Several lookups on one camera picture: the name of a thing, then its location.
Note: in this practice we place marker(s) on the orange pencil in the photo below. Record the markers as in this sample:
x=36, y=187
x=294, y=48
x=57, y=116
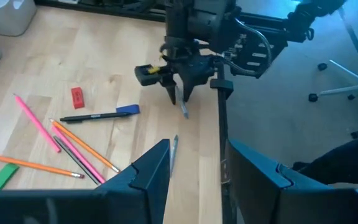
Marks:
x=84, y=146
x=33, y=165

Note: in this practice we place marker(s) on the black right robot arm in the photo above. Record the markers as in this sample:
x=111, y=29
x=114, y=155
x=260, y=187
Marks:
x=204, y=18

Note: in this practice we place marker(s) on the white office chair base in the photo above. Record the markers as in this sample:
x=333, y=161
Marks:
x=346, y=71

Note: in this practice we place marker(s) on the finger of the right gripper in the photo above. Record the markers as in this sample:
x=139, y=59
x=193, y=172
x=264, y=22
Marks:
x=170, y=90
x=189, y=88

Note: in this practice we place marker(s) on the yellow tag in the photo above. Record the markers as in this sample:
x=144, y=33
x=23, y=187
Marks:
x=153, y=70

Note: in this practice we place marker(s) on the gray crayon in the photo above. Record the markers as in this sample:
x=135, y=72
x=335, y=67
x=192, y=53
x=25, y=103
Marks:
x=174, y=152
x=183, y=109

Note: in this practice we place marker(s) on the black pen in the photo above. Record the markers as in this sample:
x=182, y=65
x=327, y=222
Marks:
x=95, y=117

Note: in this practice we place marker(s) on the green eraser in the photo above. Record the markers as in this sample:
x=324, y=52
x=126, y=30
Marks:
x=2, y=177

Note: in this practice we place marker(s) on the person's leg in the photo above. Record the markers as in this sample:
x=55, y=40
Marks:
x=346, y=161

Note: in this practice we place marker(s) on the red eraser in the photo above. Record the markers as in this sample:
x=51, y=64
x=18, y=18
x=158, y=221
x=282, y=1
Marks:
x=77, y=98

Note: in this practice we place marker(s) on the blue eraser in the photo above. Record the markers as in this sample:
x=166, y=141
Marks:
x=128, y=109

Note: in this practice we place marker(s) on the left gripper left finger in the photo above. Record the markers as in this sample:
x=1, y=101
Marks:
x=141, y=186

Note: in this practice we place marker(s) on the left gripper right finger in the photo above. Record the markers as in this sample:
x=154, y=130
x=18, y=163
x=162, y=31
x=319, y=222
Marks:
x=259, y=186

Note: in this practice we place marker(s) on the pink pencil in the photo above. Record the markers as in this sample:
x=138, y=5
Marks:
x=78, y=154
x=37, y=123

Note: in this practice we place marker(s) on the black rail bracket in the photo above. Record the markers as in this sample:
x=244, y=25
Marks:
x=222, y=85

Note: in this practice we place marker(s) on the black pencil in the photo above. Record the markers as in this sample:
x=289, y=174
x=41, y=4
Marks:
x=73, y=157

